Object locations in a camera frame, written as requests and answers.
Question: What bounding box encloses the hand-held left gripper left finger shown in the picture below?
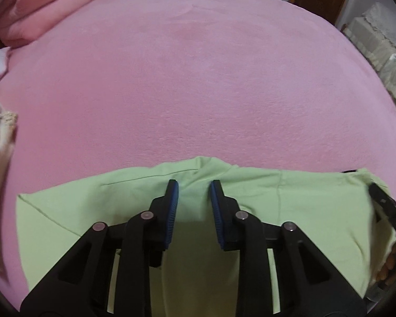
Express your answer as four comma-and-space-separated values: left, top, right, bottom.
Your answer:
20, 179, 179, 317

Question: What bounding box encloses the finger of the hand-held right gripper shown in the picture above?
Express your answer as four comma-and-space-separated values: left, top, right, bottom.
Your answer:
368, 182, 392, 207

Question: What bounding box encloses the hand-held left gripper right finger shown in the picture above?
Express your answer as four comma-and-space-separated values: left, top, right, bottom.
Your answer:
209, 179, 367, 317

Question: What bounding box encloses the green and black jacket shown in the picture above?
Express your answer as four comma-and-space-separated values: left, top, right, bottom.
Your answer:
16, 156, 396, 317

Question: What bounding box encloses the person's right hand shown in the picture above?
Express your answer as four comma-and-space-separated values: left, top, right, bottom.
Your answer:
376, 243, 396, 283

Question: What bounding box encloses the pink plush blanket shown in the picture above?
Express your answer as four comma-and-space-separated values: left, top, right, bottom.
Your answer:
0, 0, 396, 304

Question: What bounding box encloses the lace covered furniture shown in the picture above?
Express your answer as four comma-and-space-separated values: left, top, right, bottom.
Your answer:
341, 2, 396, 113

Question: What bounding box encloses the pink folded quilt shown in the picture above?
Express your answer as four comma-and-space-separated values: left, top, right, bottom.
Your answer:
0, 0, 108, 48

